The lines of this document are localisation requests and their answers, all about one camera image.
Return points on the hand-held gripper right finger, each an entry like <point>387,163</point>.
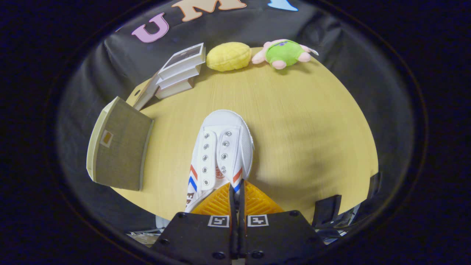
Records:
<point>279,235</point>

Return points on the brown cardboard piece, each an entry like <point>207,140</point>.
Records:
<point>149,94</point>

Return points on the green and pink plush toy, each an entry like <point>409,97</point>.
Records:
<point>285,53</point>

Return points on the white canvas shoe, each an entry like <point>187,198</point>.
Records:
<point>224,125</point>

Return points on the black backdrop cloth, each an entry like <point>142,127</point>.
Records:
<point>331,44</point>

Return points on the yellow plush cushion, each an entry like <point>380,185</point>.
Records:
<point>229,56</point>

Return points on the grey fabric storage box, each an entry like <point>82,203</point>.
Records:
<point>121,147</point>

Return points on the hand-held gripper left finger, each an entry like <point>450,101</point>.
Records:
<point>195,235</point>

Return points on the black chair frame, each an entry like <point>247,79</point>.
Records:
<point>326,209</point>

